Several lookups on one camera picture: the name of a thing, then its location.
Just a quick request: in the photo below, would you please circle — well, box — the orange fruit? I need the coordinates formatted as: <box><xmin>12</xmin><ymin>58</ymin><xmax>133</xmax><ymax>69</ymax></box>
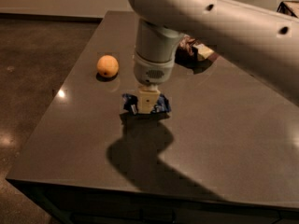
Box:
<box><xmin>96</xmin><ymin>55</ymin><xmax>119</xmax><ymax>78</ymax></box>

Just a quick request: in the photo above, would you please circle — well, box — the crumpled brown chip bag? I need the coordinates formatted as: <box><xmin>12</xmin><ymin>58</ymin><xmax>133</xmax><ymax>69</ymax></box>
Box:
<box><xmin>175</xmin><ymin>35</ymin><xmax>214</xmax><ymax>63</ymax></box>

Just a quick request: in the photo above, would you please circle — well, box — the blue rxbar blueberry wrapper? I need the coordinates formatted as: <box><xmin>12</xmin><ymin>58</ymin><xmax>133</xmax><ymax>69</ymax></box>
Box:
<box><xmin>121</xmin><ymin>93</ymin><xmax>171</xmax><ymax>115</ymax></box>

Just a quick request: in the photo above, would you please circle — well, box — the dark wire basket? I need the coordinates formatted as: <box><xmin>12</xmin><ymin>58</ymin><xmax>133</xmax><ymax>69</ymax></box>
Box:
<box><xmin>277</xmin><ymin>1</ymin><xmax>299</xmax><ymax>18</ymax></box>

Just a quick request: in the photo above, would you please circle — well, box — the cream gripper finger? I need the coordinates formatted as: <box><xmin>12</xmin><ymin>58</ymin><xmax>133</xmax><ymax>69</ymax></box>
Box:
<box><xmin>137</xmin><ymin>85</ymin><xmax>161</xmax><ymax>114</ymax></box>

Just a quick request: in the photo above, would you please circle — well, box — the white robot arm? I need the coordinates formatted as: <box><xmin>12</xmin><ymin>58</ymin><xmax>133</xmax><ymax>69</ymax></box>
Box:
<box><xmin>128</xmin><ymin>0</ymin><xmax>299</xmax><ymax>104</ymax></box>

